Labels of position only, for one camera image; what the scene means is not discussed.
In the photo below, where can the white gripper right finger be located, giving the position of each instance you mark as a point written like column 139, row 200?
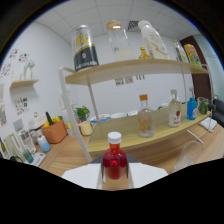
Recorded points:
column 146, row 173

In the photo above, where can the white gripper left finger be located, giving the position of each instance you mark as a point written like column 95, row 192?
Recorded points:
column 85, row 175

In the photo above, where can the small red liquid bottle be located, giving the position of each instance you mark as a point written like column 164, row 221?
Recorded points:
column 114, row 161

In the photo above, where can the yellow drink can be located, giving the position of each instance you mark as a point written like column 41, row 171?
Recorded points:
column 193, row 55

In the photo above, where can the cream cup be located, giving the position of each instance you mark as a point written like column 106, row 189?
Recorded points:
column 86, row 128

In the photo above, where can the green cup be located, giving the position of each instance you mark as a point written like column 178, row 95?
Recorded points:
column 28, row 156

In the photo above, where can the clear vodka bottle red label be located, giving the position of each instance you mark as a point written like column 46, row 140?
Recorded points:
column 174, row 113

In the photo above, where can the white kitchen scale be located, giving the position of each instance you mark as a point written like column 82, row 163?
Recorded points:
column 37, row 159

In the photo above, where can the white and blue bottle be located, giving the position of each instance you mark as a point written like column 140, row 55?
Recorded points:
column 44, row 144

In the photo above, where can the patterned bowl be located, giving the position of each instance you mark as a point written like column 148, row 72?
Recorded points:
column 100, row 118

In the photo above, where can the green potted plant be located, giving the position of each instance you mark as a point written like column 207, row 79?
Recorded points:
column 82, row 112

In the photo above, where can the white bowl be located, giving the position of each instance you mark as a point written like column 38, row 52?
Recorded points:
column 119, row 115

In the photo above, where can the small blue liquid bottle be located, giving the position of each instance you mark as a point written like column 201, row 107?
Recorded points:
column 192, row 108

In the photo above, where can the white paper pad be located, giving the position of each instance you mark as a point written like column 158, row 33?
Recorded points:
column 208, row 123

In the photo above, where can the glass jar with green leaves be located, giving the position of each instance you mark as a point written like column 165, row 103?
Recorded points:
column 203, row 106

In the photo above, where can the black chair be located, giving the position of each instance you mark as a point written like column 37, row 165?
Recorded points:
column 218, row 115

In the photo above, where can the brown door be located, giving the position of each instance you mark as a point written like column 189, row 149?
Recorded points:
column 198, row 83

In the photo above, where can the small amber bottle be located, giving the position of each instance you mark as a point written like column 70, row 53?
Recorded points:
column 144, row 54

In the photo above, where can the tall black and silver can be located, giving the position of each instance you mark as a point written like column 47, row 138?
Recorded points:
column 85, row 50

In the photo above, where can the glass jar with cork lid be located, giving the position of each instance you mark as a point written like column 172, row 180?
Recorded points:
column 120, row 43

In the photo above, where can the large white milk bottle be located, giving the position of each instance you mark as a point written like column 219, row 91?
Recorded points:
column 154, row 40

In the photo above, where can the ceiling air vent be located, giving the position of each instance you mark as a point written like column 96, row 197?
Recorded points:
column 132, row 25

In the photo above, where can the wall poster group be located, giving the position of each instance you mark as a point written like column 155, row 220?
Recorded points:
column 124, row 81

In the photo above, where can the two-tier wooden rack white frame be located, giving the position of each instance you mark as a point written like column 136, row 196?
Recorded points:
column 133, row 68

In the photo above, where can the wooden wall shelf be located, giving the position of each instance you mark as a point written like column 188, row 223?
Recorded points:
column 24, row 83

